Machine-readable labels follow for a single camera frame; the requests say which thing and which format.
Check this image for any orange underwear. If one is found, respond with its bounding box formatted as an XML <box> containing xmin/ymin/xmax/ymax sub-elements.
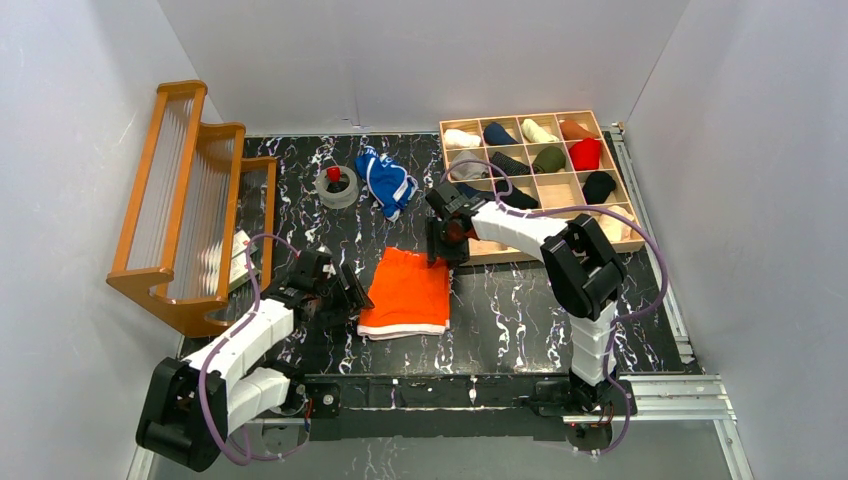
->
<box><xmin>357</xmin><ymin>247</ymin><xmax>451</xmax><ymax>341</ymax></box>

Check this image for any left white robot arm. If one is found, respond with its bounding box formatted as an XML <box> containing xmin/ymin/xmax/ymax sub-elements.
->
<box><xmin>135</xmin><ymin>250</ymin><xmax>374</xmax><ymax>472</ymax></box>

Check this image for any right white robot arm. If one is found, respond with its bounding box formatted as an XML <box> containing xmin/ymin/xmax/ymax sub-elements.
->
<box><xmin>425</xmin><ymin>182</ymin><xmax>626</xmax><ymax>402</ymax></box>

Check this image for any blue underwear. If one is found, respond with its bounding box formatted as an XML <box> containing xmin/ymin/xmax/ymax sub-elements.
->
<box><xmin>355</xmin><ymin>146</ymin><xmax>418</xmax><ymax>222</ymax></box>

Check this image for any clear tape roll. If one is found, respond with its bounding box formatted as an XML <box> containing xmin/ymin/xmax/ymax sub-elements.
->
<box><xmin>314</xmin><ymin>166</ymin><xmax>359</xmax><ymax>210</ymax></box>

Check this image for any grey rolled cloth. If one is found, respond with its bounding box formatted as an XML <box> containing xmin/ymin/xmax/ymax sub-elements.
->
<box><xmin>449</xmin><ymin>151</ymin><xmax>490</xmax><ymax>181</ymax></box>

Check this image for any white rolled cloth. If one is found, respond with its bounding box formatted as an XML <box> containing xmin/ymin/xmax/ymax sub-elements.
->
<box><xmin>442</xmin><ymin>128</ymin><xmax>482</xmax><ymax>149</ymax></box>

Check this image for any black rolled cloth middle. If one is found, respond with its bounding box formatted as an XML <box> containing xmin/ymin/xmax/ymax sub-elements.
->
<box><xmin>495</xmin><ymin>180</ymin><xmax>539</xmax><ymax>210</ymax></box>

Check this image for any black rolled cloth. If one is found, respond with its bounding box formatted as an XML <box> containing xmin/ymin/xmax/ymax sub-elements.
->
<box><xmin>582</xmin><ymin>171</ymin><xmax>617</xmax><ymax>205</ymax></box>
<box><xmin>495</xmin><ymin>180</ymin><xmax>539</xmax><ymax>210</ymax></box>

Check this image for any dark patterned rolled cloth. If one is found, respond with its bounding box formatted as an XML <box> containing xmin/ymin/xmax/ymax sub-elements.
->
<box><xmin>490</xmin><ymin>151</ymin><xmax>532</xmax><ymax>176</ymax></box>

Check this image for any white box red label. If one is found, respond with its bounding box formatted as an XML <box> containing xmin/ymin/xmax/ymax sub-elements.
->
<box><xmin>228</xmin><ymin>230</ymin><xmax>257</xmax><ymax>292</ymax></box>

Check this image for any navy rolled cloth top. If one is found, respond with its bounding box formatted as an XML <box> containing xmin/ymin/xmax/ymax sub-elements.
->
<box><xmin>483</xmin><ymin>122</ymin><xmax>518</xmax><ymax>146</ymax></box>

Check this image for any cream rolled cloth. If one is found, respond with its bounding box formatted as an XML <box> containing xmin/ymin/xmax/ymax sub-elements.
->
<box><xmin>521</xmin><ymin>118</ymin><xmax>560</xmax><ymax>143</ymax></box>

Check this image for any olive rolled cloth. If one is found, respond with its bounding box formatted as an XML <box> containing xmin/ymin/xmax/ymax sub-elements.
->
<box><xmin>532</xmin><ymin>146</ymin><xmax>567</xmax><ymax>174</ymax></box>

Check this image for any small red cap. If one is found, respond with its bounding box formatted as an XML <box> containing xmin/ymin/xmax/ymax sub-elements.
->
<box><xmin>326</xmin><ymin>166</ymin><xmax>342</xmax><ymax>183</ymax></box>

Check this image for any wooden compartment organizer box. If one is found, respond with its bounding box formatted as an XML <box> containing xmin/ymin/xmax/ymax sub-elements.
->
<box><xmin>440</xmin><ymin>110</ymin><xmax>645</xmax><ymax>253</ymax></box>

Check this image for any wooden acrylic tiered rack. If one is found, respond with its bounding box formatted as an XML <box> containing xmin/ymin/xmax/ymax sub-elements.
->
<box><xmin>106</xmin><ymin>80</ymin><xmax>278</xmax><ymax>338</ymax></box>

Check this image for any rust orange rolled cloth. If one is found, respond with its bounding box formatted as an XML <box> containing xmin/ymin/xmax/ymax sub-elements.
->
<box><xmin>559</xmin><ymin>119</ymin><xmax>598</xmax><ymax>141</ymax></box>

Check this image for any red rolled cloth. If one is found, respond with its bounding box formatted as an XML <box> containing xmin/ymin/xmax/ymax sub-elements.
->
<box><xmin>569</xmin><ymin>138</ymin><xmax>602</xmax><ymax>171</ymax></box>

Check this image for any black rolled cloth right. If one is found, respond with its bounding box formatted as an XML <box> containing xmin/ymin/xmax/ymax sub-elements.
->
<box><xmin>582</xmin><ymin>171</ymin><xmax>617</xmax><ymax>205</ymax></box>

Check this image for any beige rolled cloth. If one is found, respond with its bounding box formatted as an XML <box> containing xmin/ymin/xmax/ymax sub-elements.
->
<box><xmin>597</xmin><ymin>205</ymin><xmax>636</xmax><ymax>242</ymax></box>

